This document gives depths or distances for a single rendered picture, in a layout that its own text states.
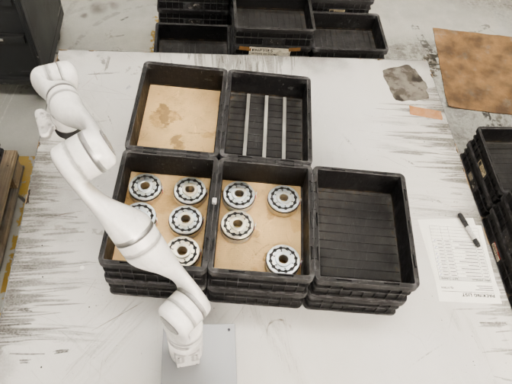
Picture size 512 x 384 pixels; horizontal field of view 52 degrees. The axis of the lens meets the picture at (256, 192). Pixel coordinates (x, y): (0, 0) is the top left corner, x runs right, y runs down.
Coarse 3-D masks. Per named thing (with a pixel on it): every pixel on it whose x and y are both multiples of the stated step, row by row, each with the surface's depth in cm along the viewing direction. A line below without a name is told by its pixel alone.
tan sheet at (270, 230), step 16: (224, 208) 168; (256, 208) 169; (256, 224) 166; (272, 224) 167; (288, 224) 167; (224, 240) 162; (256, 240) 163; (272, 240) 163; (288, 240) 164; (224, 256) 159; (240, 256) 159; (256, 256) 160
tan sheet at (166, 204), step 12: (168, 180) 172; (204, 180) 174; (168, 192) 170; (156, 204) 167; (168, 204) 167; (204, 204) 168; (168, 216) 165; (204, 216) 166; (168, 228) 162; (204, 228) 164; (168, 240) 160; (180, 252) 158
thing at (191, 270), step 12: (168, 156) 166; (180, 156) 166; (192, 156) 166; (204, 156) 166; (120, 168) 161; (216, 168) 164; (120, 180) 159; (204, 252) 148; (108, 264) 144; (120, 264) 144; (204, 264) 146
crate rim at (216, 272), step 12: (300, 168) 168; (216, 180) 162; (312, 180) 165; (216, 192) 161; (312, 192) 163; (216, 204) 157; (312, 204) 160; (216, 216) 155; (312, 216) 158; (216, 228) 153; (312, 228) 156; (312, 240) 153; (312, 252) 151; (312, 264) 149; (216, 276) 147; (228, 276) 146; (240, 276) 146; (252, 276) 146; (264, 276) 145; (276, 276) 146; (288, 276) 146; (300, 276) 146; (312, 276) 147
